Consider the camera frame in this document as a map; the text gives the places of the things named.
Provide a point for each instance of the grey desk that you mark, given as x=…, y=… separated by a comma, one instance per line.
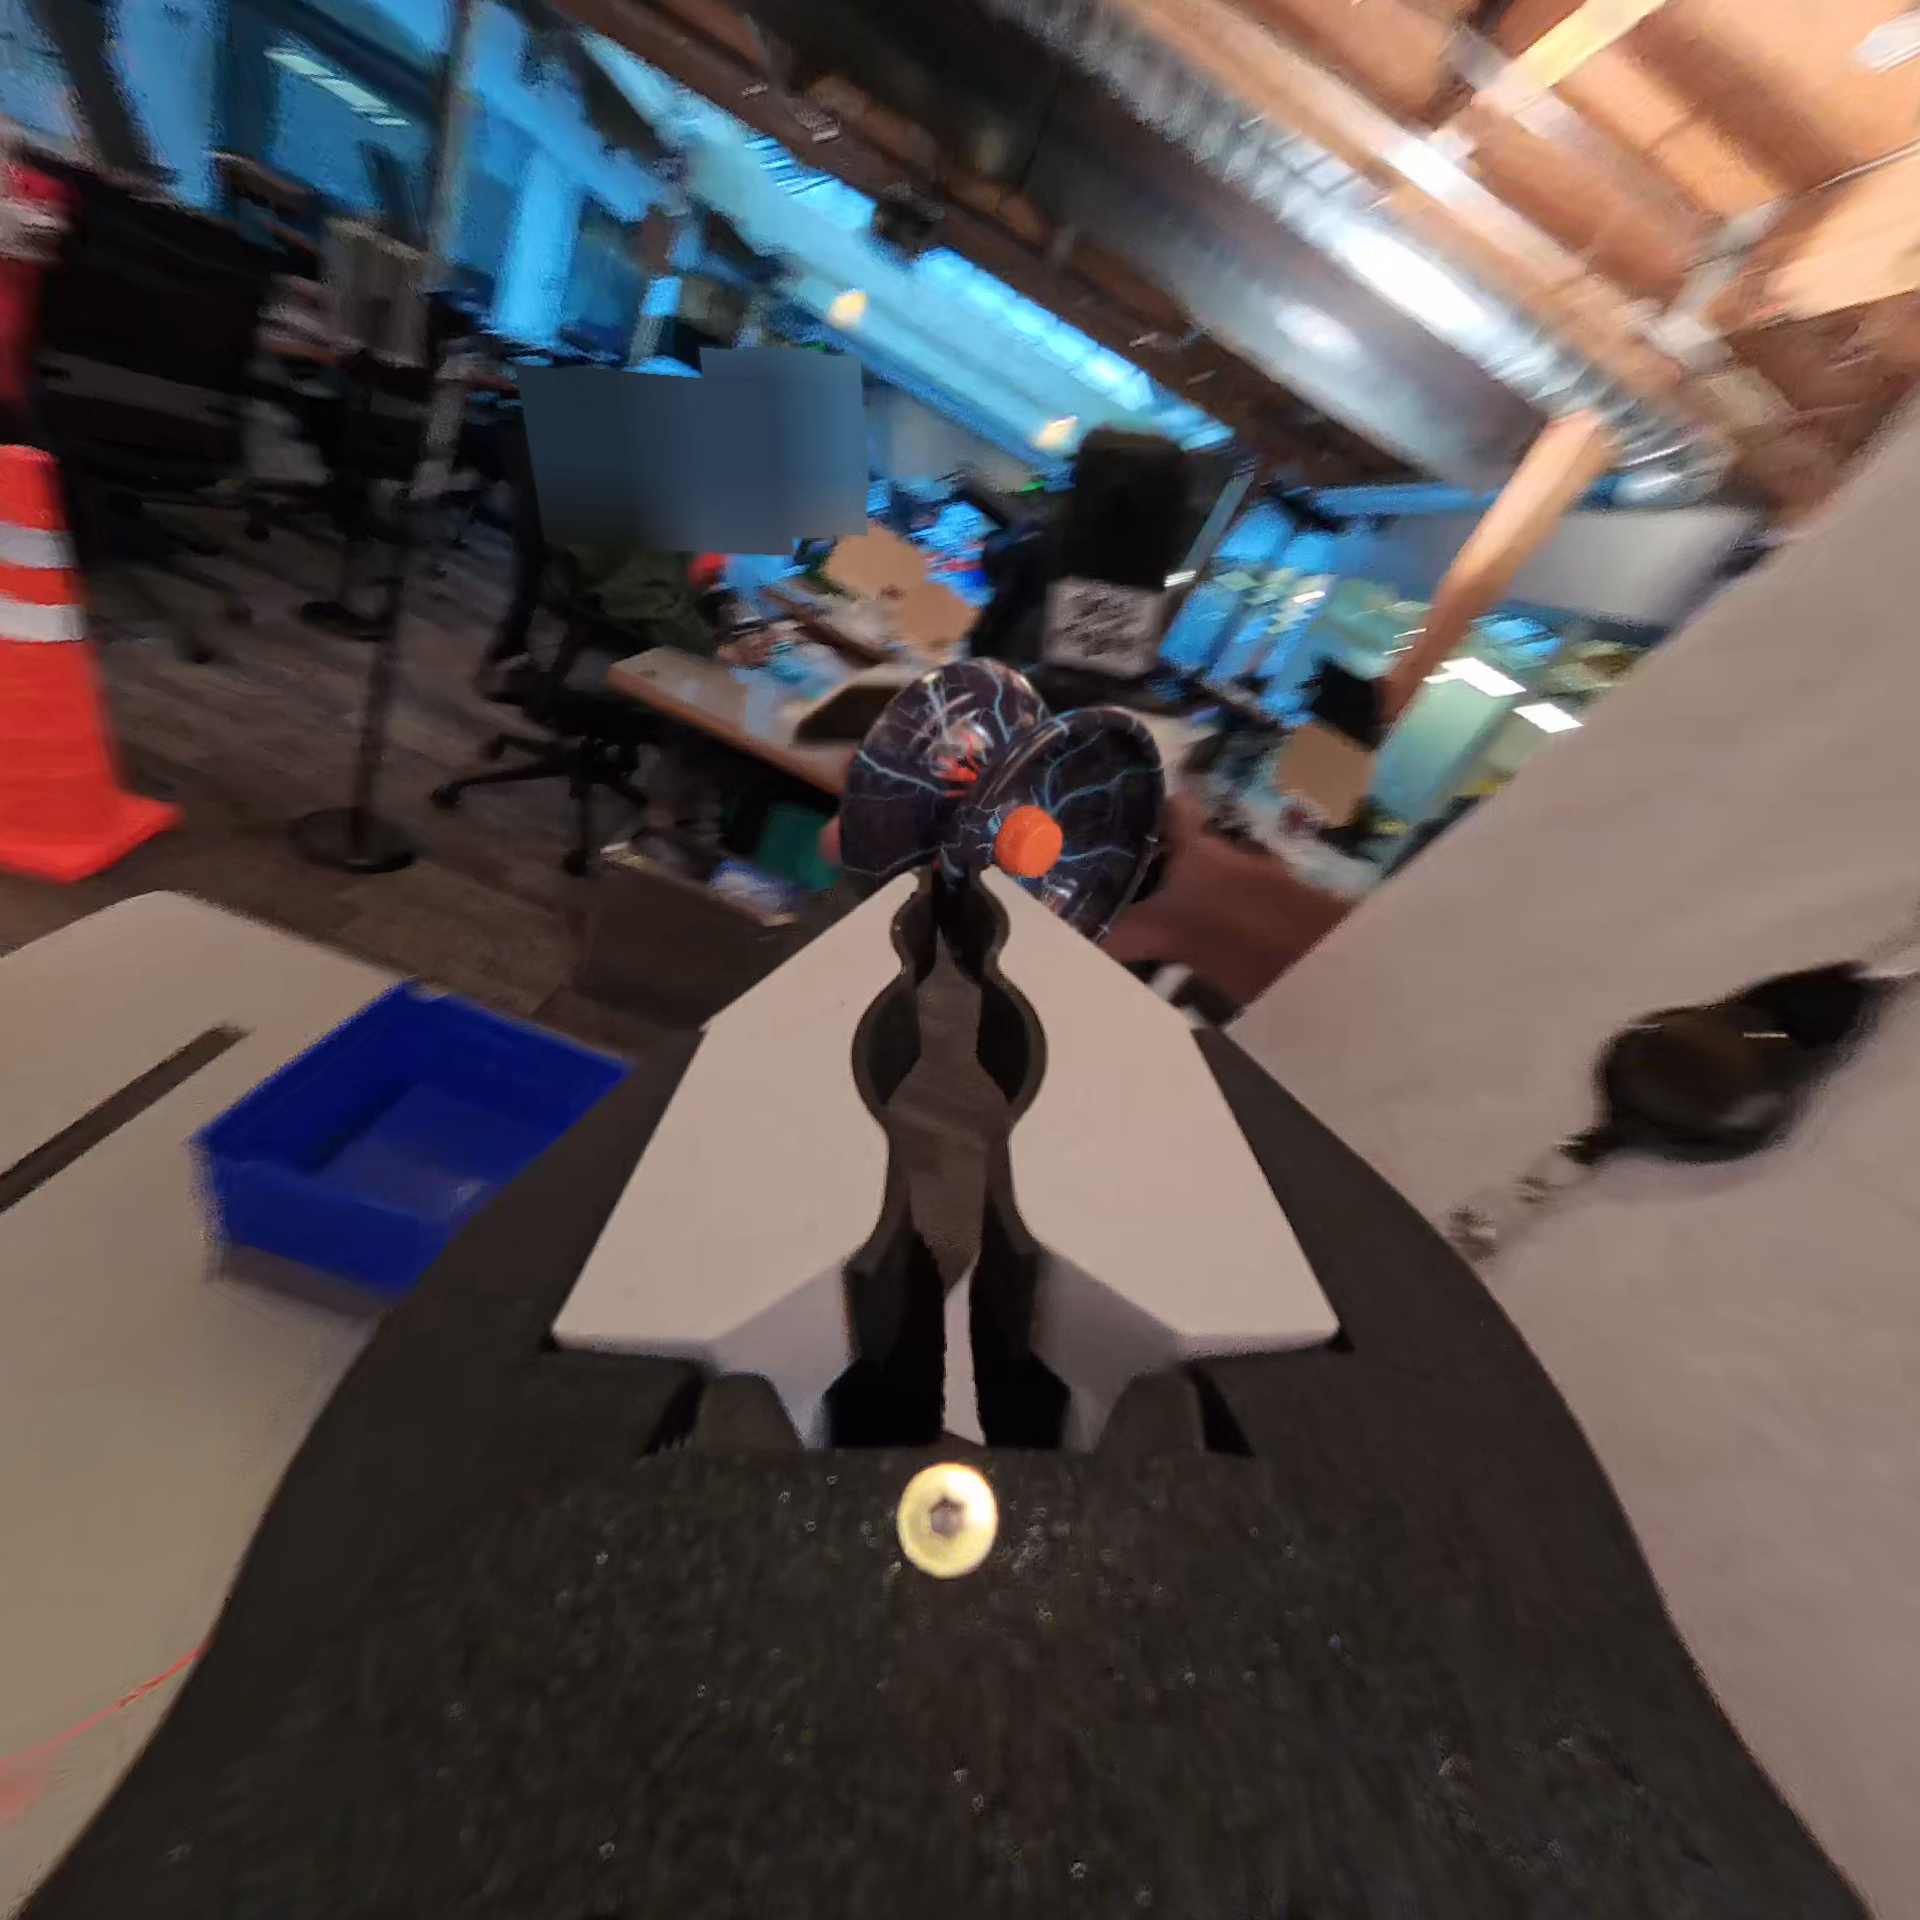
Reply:
x=90, y=1424

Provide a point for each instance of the blue plastic bin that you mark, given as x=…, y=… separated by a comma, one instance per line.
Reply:
x=391, y=1140

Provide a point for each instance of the black pole stand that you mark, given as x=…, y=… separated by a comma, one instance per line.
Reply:
x=375, y=721

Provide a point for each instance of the dark marbled yo-yo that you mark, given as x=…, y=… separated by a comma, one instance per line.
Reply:
x=1080, y=794

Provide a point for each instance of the black strip on desk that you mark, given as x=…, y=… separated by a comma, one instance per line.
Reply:
x=120, y=1119

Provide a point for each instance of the background wooden table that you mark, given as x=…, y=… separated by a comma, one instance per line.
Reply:
x=720, y=704

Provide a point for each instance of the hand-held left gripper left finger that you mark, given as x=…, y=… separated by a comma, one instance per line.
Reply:
x=734, y=1184

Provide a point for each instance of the silver air duct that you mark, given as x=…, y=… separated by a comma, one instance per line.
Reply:
x=1350, y=300

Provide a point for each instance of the orange traffic cone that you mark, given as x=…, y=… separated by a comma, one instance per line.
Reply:
x=53, y=704

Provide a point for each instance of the dark blurred object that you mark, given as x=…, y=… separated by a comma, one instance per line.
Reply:
x=1724, y=1065

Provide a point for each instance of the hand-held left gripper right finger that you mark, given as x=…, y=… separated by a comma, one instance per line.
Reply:
x=1155, y=1184

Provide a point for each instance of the wooden post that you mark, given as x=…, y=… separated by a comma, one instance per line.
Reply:
x=1501, y=570

